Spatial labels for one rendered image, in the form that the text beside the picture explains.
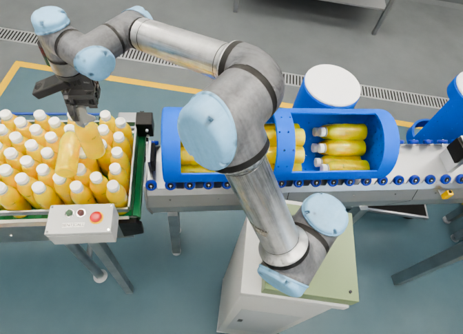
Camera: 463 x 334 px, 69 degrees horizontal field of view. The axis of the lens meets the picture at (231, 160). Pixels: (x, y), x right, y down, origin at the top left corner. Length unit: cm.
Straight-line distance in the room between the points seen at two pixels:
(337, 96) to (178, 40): 109
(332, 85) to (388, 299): 144
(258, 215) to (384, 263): 197
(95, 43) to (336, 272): 86
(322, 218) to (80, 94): 70
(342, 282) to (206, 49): 73
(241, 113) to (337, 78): 129
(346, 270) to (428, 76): 309
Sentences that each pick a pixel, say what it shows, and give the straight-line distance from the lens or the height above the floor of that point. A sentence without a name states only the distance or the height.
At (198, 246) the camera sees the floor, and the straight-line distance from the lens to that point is 227.
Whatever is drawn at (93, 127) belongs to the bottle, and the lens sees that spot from 114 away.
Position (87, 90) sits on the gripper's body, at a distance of 100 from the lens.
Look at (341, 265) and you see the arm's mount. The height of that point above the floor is 121.
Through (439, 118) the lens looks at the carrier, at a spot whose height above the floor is 84.
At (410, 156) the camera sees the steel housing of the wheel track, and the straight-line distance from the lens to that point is 180.
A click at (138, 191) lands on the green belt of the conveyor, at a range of 144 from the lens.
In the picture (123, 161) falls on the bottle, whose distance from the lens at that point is 134.
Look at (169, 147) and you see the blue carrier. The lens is 116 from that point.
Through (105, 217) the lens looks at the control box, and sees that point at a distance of 119.
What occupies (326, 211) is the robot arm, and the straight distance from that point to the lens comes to 86.
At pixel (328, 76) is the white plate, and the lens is 178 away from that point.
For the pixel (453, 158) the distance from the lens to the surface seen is 180.
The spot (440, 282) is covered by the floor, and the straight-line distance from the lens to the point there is 275.
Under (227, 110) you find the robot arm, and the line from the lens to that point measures 51.
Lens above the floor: 216
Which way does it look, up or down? 57 degrees down
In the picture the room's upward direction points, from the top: 11 degrees clockwise
